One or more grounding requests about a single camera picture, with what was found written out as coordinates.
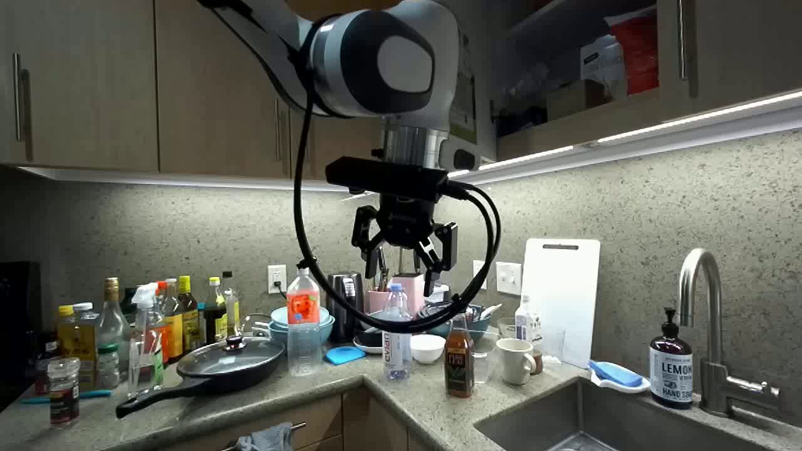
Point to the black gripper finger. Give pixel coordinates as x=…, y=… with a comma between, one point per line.
x=445, y=247
x=363, y=230

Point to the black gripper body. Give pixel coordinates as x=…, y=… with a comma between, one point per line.
x=404, y=218

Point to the white grey Franka robot arm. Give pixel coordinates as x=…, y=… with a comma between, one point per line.
x=378, y=58

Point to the wooden cupboard body with shelf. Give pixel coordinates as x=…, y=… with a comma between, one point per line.
x=543, y=34

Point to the pink utensil holder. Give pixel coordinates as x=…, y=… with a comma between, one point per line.
x=410, y=288

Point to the black utensil holder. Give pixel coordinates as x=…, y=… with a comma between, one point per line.
x=344, y=305

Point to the light blue bowl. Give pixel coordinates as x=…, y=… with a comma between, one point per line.
x=328, y=327

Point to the small white bowl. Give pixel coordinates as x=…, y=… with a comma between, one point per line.
x=427, y=350

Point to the plastic bottle orange label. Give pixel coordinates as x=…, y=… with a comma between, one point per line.
x=305, y=321

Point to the small white bottle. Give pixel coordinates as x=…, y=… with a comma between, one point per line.
x=527, y=321

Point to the white bottle blue cap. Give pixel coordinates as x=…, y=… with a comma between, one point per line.
x=398, y=347

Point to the clear drinking glass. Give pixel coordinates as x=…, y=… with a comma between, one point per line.
x=484, y=354

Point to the brown sauce bottle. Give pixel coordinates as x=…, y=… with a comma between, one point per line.
x=459, y=364

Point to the white cutting board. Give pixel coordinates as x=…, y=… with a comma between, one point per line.
x=564, y=302

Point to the white mug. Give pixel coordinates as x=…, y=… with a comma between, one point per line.
x=513, y=362

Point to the slim clear bottle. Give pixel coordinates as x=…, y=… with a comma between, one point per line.
x=232, y=305

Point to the dark bottle with label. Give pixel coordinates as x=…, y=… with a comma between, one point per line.
x=215, y=315

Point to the glass pan lid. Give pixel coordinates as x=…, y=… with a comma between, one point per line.
x=229, y=357

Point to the dark bottle yellow cap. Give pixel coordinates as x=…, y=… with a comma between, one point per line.
x=188, y=316

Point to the wooden lower cabinet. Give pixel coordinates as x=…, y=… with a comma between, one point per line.
x=328, y=422

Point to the brown cardboard box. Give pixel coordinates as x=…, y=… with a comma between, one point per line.
x=578, y=98

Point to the under-cabinet light strip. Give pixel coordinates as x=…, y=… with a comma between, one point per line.
x=166, y=179
x=668, y=129

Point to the black frying pan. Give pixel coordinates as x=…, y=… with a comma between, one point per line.
x=217, y=379

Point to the steel sink basin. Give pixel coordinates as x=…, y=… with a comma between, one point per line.
x=553, y=426

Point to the orange label sauce bottle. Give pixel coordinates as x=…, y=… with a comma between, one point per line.
x=171, y=327

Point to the blue sponge on dish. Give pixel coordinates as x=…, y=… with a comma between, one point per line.
x=617, y=376

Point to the grey dish towel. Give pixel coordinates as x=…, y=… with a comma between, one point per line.
x=267, y=439

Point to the white box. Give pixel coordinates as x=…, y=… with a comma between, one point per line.
x=603, y=65

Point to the clear spray bottle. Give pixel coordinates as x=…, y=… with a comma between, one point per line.
x=143, y=341

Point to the dark soap pump bottle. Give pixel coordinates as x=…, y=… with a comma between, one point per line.
x=670, y=371

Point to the clear tall glass bottle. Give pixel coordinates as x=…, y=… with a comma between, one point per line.
x=112, y=333

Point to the red box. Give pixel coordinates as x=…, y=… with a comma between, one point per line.
x=641, y=53

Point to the steel kitchen faucet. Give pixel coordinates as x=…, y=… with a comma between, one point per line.
x=714, y=333

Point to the white lid jar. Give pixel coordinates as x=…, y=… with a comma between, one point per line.
x=87, y=341

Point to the yellow cap oil bottle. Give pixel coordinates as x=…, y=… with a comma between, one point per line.
x=67, y=341

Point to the small dark spice jar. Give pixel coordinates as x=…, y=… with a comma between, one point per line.
x=63, y=391

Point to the teal flat utensil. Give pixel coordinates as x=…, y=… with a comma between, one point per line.
x=58, y=396

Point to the black countertop appliance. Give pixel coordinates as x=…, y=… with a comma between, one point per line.
x=16, y=333

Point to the white wall outlet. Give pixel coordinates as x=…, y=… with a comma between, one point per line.
x=508, y=278
x=480, y=275
x=277, y=278

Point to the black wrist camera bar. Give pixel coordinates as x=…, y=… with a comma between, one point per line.
x=384, y=177

